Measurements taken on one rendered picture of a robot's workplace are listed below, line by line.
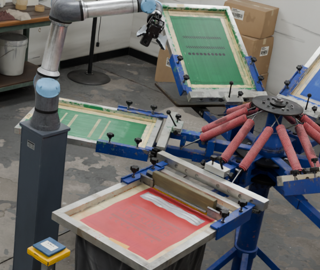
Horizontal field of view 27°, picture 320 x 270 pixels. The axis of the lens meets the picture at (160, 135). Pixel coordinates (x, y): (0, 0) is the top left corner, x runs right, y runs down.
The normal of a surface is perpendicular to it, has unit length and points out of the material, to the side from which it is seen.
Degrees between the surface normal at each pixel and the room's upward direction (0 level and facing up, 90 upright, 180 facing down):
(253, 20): 89
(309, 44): 90
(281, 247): 0
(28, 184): 90
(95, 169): 0
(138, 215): 0
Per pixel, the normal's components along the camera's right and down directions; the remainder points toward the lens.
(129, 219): 0.14, -0.91
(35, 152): -0.66, 0.21
